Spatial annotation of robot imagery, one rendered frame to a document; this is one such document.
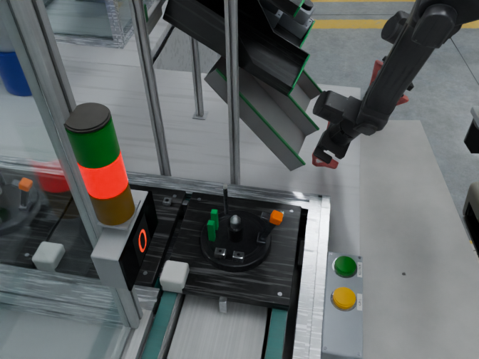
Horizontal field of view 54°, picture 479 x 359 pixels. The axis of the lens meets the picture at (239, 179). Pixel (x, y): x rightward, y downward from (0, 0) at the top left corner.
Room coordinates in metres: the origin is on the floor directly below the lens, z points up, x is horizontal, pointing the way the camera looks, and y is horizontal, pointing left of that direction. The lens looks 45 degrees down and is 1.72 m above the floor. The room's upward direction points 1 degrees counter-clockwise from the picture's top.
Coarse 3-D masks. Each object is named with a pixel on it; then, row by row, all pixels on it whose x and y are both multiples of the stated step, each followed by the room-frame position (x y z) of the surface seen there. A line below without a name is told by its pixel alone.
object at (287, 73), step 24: (168, 0) 0.83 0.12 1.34; (192, 0) 0.81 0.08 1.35; (216, 0) 0.93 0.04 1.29; (240, 0) 0.92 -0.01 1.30; (192, 24) 0.81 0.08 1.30; (216, 24) 0.80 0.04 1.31; (240, 24) 0.91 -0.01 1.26; (264, 24) 0.90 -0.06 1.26; (216, 48) 0.80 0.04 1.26; (240, 48) 0.78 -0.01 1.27; (264, 48) 0.86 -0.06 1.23; (288, 48) 0.88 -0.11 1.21; (264, 72) 0.76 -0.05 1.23; (288, 72) 0.81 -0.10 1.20
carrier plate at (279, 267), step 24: (192, 192) 0.70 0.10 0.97; (192, 216) 0.63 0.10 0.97; (288, 216) 0.63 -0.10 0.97; (192, 240) 0.57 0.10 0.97; (288, 240) 0.56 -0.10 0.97; (192, 264) 0.51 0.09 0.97; (264, 264) 0.51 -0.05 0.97; (288, 264) 0.51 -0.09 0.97; (192, 288) 0.46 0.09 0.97; (216, 288) 0.46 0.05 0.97; (240, 288) 0.46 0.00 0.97; (264, 288) 0.46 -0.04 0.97; (288, 288) 0.45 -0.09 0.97
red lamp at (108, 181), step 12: (120, 156) 0.40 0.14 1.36; (84, 168) 0.38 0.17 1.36; (108, 168) 0.38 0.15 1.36; (120, 168) 0.39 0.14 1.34; (84, 180) 0.38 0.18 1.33; (96, 180) 0.37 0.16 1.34; (108, 180) 0.38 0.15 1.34; (120, 180) 0.39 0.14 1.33; (96, 192) 0.37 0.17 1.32; (108, 192) 0.37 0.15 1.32; (120, 192) 0.38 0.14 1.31
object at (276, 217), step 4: (264, 212) 0.56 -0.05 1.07; (272, 212) 0.55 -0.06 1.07; (276, 212) 0.55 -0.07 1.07; (280, 212) 0.55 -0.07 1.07; (264, 216) 0.55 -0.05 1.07; (268, 216) 0.55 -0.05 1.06; (272, 216) 0.54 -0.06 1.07; (276, 216) 0.54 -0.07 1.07; (280, 216) 0.54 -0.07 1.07; (268, 220) 0.54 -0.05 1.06; (272, 220) 0.54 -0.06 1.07; (276, 220) 0.54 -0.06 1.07; (280, 220) 0.54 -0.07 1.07; (268, 224) 0.54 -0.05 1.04; (272, 224) 0.54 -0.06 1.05; (276, 224) 0.54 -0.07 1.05; (264, 228) 0.55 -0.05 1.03; (268, 228) 0.54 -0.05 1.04; (272, 228) 0.54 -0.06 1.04; (264, 232) 0.54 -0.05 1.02; (268, 232) 0.54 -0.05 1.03; (260, 236) 0.55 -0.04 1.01; (264, 236) 0.54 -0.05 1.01
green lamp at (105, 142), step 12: (72, 132) 0.38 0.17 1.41; (96, 132) 0.38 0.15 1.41; (108, 132) 0.39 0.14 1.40; (72, 144) 0.38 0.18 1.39; (84, 144) 0.37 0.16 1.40; (96, 144) 0.37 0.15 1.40; (108, 144) 0.38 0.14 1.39; (84, 156) 0.37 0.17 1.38; (96, 156) 0.37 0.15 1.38; (108, 156) 0.38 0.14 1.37; (96, 168) 0.37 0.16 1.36
